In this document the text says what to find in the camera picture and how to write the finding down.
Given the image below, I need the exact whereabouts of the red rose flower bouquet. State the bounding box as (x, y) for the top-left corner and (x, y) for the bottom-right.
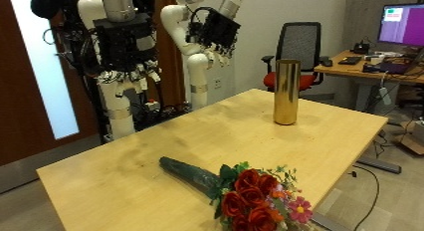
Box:
(158, 155), (317, 231)

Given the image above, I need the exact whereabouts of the tall gold cylinder vase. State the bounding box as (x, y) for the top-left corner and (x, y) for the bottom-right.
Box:
(271, 59), (301, 126)

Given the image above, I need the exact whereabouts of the black red office chair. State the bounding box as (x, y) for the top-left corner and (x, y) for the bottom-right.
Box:
(260, 21), (330, 93)

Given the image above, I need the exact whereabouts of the emergency stop button box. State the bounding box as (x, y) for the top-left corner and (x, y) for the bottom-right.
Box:
(144, 99), (162, 114)

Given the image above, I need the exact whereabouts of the wooden office desk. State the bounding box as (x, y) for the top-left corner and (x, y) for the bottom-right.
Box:
(313, 50), (424, 113)

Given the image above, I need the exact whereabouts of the black keyboard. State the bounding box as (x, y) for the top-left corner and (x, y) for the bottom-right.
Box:
(336, 56), (362, 66)

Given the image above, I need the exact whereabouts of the small black desk device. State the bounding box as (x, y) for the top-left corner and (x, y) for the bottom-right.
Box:
(352, 40), (370, 56)

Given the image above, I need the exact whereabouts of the dark laptop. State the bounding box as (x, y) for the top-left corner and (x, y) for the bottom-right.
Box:
(377, 60), (414, 75)

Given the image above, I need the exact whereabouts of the computer monitor purple screen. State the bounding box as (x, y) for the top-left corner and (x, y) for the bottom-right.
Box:
(376, 3), (424, 48)

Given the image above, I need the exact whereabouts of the white power strip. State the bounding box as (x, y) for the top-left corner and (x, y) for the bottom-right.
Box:
(377, 86), (393, 107)

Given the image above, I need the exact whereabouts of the grey table foot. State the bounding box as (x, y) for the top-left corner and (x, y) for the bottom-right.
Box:
(356, 155), (402, 175)

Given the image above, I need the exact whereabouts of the cardboard box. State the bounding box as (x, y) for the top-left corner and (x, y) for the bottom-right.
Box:
(396, 120), (424, 155)

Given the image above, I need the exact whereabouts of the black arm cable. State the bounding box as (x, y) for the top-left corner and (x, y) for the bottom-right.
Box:
(188, 6), (214, 28)

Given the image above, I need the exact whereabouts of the black floor cable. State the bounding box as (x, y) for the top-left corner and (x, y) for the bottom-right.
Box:
(348, 164), (381, 231)

